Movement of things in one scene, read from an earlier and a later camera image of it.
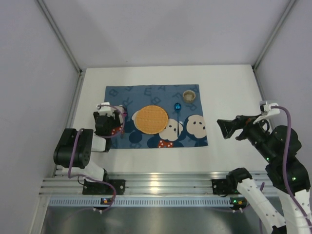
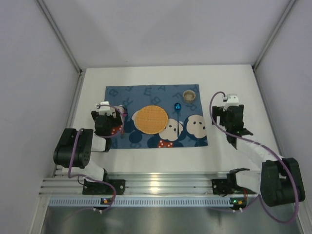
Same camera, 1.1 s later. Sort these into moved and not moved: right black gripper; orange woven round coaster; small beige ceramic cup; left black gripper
Moved: right black gripper
Not moved: orange woven round coaster; small beige ceramic cup; left black gripper
